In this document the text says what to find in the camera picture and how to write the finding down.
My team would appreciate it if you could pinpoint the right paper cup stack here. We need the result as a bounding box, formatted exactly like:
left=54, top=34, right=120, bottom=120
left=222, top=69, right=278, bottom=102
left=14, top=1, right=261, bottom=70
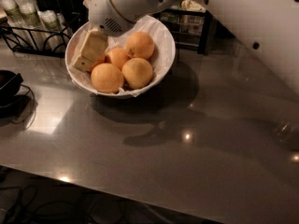
left=39, top=10, right=65, bottom=53

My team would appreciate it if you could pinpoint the middle paper cup stack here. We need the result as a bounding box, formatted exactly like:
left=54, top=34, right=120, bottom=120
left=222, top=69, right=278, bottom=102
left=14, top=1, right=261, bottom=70
left=20, top=3, right=45, bottom=51

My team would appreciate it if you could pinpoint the black object at left edge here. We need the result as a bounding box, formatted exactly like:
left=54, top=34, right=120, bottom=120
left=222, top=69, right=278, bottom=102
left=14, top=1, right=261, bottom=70
left=0, top=70, right=36, bottom=124

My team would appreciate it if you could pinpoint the black wire cup rack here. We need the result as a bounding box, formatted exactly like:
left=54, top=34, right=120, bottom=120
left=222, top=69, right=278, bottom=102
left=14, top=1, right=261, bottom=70
left=0, top=13, right=79, bottom=58

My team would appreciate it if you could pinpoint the black cable on floor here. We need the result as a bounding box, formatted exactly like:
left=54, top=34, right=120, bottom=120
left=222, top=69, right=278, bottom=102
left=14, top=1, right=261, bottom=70
left=0, top=184, right=125, bottom=224

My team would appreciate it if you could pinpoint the left paper cup stack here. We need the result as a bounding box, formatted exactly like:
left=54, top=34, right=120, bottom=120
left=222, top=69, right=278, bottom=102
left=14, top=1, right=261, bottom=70
left=1, top=0, right=28, bottom=47

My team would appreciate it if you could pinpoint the paper cup stack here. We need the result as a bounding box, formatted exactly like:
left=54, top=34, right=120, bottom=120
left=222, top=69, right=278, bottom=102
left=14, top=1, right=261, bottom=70
left=1, top=0, right=28, bottom=47
left=39, top=10, right=65, bottom=53
left=20, top=3, right=45, bottom=51

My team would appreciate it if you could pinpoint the white bowl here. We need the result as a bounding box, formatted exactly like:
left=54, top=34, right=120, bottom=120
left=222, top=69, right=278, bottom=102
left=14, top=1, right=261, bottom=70
left=64, top=14, right=177, bottom=100

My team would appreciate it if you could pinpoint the clear plastic bowl liner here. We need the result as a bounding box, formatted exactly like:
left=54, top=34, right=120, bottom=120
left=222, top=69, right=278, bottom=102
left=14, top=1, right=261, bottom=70
left=66, top=15, right=173, bottom=98

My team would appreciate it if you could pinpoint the cream packet stack right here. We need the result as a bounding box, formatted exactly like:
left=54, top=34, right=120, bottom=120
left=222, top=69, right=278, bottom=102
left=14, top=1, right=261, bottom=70
left=180, top=0, right=206, bottom=12

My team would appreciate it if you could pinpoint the black condiment shelf rack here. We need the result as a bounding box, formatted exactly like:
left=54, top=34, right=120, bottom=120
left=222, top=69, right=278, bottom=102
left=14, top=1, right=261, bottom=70
left=153, top=2, right=213, bottom=54

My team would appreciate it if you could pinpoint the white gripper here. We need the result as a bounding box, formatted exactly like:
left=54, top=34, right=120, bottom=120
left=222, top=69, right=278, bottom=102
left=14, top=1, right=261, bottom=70
left=72, top=0, right=178, bottom=72

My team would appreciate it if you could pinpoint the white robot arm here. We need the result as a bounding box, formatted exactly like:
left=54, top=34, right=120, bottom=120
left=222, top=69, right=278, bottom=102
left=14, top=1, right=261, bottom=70
left=85, top=0, right=299, bottom=93

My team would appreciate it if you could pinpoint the middle small orange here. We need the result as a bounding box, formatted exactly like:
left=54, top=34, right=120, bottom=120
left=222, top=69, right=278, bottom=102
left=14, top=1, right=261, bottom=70
left=106, top=48, right=130, bottom=70

